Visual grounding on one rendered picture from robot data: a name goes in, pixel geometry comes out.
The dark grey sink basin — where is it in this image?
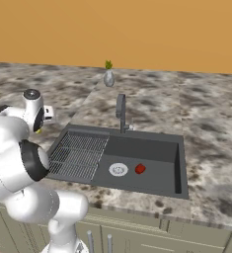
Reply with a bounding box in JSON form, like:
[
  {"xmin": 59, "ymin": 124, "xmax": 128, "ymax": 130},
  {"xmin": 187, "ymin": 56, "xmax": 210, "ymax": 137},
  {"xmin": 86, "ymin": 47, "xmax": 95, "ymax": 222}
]
[{"xmin": 46, "ymin": 123, "xmax": 191, "ymax": 201}]

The red bell pepper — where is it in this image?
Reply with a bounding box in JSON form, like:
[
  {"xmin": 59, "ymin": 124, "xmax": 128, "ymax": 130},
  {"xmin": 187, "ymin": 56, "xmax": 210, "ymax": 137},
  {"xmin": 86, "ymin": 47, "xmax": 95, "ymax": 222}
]
[{"xmin": 134, "ymin": 163, "xmax": 147, "ymax": 176}]

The grey vase with green plant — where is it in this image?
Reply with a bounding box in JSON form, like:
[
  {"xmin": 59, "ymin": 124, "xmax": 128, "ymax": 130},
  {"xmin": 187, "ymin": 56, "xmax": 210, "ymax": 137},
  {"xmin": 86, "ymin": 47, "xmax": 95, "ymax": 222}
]
[{"xmin": 102, "ymin": 59, "xmax": 116, "ymax": 88}]

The olive cupboard door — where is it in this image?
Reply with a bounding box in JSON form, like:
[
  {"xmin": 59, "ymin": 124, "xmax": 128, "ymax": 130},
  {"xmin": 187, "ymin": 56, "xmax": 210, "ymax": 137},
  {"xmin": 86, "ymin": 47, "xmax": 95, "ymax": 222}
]
[
  {"xmin": 101, "ymin": 219, "xmax": 164, "ymax": 253},
  {"xmin": 167, "ymin": 220, "xmax": 232, "ymax": 253},
  {"xmin": 75, "ymin": 216, "xmax": 104, "ymax": 253}
]

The round silver sink drain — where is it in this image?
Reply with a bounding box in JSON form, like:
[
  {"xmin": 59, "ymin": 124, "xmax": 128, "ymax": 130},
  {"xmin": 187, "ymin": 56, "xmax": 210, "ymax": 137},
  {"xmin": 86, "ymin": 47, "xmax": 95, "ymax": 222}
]
[{"xmin": 108, "ymin": 162, "xmax": 129, "ymax": 178}]

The metal wire sink rack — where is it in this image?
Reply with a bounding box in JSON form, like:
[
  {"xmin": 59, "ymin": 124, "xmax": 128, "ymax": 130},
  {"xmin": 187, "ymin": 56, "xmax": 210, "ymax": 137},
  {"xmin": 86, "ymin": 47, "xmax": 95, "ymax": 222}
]
[{"xmin": 47, "ymin": 130, "xmax": 111, "ymax": 182}]

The grey cupboard handle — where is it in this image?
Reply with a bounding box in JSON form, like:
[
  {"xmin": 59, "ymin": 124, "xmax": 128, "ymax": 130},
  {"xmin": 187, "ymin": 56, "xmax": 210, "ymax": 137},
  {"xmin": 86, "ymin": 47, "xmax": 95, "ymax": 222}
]
[
  {"xmin": 106, "ymin": 233, "xmax": 114, "ymax": 253},
  {"xmin": 86, "ymin": 229, "xmax": 95, "ymax": 253}
]

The dark grey tap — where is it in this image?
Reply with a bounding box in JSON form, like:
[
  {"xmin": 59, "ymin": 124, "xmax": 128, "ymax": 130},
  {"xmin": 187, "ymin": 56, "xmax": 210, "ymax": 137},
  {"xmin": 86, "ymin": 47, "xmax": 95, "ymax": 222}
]
[{"xmin": 115, "ymin": 93, "xmax": 135, "ymax": 134}]

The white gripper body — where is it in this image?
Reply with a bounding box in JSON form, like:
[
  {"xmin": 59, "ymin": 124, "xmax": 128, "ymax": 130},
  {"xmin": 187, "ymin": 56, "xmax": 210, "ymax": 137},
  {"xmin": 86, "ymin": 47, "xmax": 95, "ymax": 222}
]
[{"xmin": 42, "ymin": 114, "xmax": 56, "ymax": 125}]

